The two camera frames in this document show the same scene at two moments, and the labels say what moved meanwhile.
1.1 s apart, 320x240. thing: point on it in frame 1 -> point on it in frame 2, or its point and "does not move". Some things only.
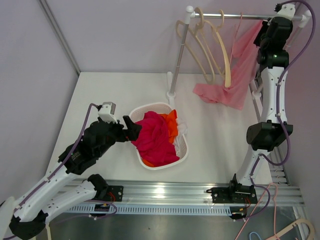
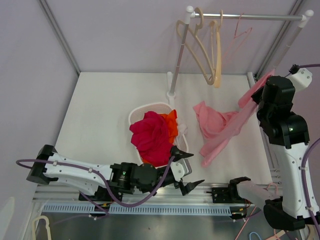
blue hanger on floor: (252, 232) does not move
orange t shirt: (171, 119) does not move
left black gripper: (131, 134) -> (187, 187)
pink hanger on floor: (275, 210) does not move
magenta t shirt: (153, 141) does not move
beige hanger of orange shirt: (226, 59) -> (216, 49)
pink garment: (244, 56) -> (217, 128)
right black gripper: (264, 27) -> (257, 95)
